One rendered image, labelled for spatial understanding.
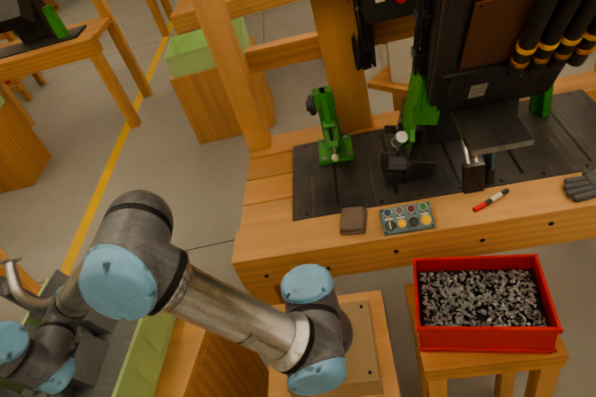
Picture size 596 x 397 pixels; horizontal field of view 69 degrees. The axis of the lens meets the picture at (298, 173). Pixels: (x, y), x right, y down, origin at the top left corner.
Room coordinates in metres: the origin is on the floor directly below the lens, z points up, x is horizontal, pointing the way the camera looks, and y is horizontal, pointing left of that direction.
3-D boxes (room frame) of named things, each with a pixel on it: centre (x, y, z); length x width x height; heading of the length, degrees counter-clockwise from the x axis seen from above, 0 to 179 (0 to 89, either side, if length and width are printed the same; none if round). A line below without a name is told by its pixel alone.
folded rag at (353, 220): (0.95, -0.12, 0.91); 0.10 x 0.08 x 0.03; 159
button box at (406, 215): (0.89, -0.27, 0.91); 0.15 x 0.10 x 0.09; 79
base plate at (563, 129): (1.14, -0.52, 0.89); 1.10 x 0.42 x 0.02; 79
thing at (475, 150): (1.03, -0.57, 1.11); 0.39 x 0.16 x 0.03; 169
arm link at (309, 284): (0.59, 0.06, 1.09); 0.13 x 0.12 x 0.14; 172
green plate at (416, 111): (1.10, -0.43, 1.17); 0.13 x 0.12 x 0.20; 79
